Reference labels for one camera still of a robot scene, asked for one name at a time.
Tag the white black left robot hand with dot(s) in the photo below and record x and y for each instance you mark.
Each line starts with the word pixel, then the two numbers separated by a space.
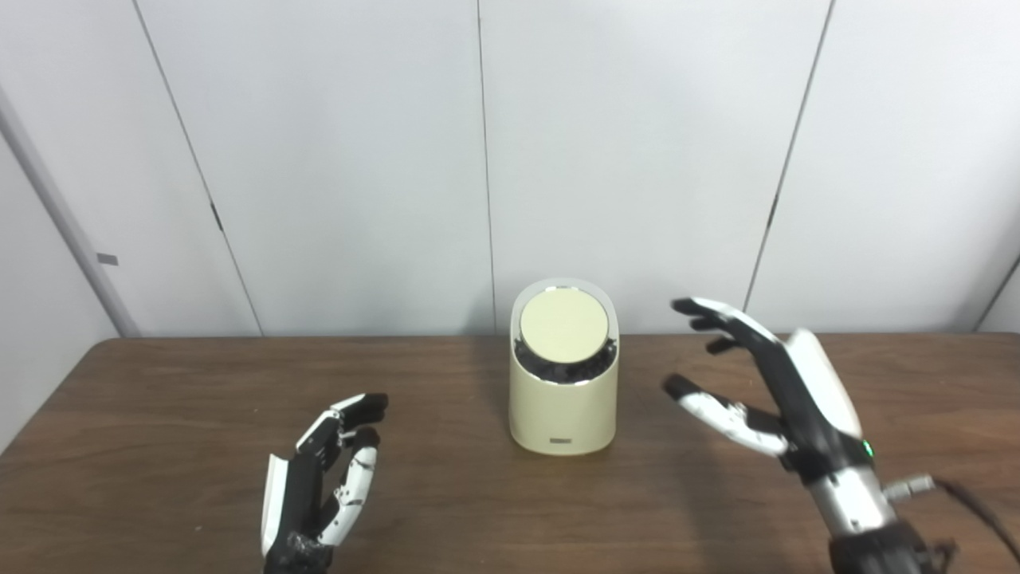
pixel 299 494

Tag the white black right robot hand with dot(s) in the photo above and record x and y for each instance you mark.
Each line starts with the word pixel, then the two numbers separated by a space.
pixel 813 414

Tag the cream-colored round bin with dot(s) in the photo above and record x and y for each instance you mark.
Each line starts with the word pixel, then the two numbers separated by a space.
pixel 562 414

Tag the cream round bin lid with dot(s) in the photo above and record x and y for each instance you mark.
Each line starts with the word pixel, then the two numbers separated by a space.
pixel 564 323

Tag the black bin liner bag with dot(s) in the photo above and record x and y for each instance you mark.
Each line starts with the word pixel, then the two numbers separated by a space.
pixel 562 372

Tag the black wall panel clip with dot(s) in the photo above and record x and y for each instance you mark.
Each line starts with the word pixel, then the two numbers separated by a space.
pixel 216 217

